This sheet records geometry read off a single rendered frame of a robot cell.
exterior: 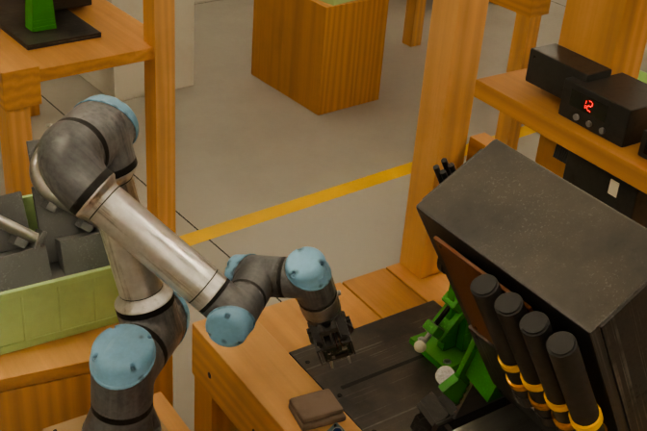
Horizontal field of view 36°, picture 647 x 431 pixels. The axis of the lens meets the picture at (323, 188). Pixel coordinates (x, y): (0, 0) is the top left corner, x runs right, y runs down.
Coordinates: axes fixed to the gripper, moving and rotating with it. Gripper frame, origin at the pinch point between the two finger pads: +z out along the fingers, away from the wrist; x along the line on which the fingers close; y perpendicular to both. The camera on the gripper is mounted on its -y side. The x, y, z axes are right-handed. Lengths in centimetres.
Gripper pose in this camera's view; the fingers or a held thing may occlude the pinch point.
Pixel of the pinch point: (337, 351)
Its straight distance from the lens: 204.8
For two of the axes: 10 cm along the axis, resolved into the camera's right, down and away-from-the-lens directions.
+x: 9.5, -3.0, 0.1
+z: 1.9, 6.3, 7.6
